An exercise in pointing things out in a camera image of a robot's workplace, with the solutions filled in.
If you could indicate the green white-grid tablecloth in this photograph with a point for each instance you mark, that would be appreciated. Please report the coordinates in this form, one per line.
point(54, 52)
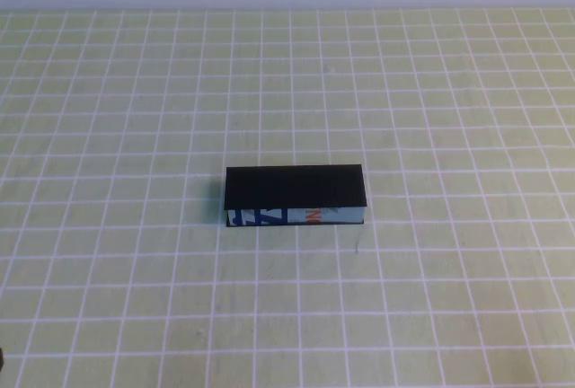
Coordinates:
point(135, 136)

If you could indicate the black glasses case printed sides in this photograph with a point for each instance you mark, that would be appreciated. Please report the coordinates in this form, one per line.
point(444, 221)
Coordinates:
point(292, 186)

